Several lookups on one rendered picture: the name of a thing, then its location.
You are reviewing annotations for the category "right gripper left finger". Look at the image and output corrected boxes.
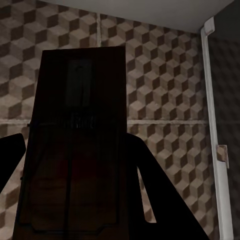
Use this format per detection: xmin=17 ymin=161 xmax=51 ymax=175
xmin=0 ymin=133 xmax=27 ymax=193

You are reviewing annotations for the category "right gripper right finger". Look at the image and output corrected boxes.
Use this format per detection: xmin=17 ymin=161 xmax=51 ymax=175
xmin=126 ymin=133 xmax=210 ymax=240

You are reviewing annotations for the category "mousetrap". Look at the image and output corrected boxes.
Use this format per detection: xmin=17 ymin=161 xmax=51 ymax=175
xmin=12 ymin=46 xmax=129 ymax=240

